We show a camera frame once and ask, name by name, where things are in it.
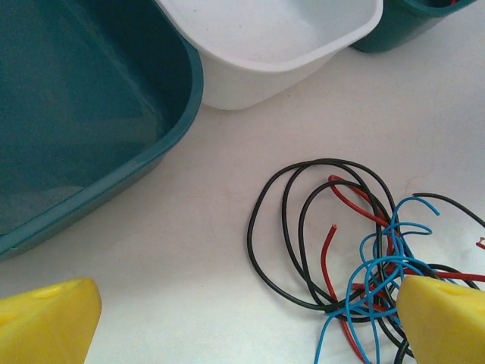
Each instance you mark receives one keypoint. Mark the teal plastic bin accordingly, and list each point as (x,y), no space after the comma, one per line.
(398,30)
(76,113)

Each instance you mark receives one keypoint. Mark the white plastic bin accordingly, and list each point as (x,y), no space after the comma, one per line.
(265,45)

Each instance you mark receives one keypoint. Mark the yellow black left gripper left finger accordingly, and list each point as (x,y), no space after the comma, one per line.
(45,326)

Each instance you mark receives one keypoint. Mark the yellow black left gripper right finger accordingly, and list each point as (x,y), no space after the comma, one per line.
(447,326)

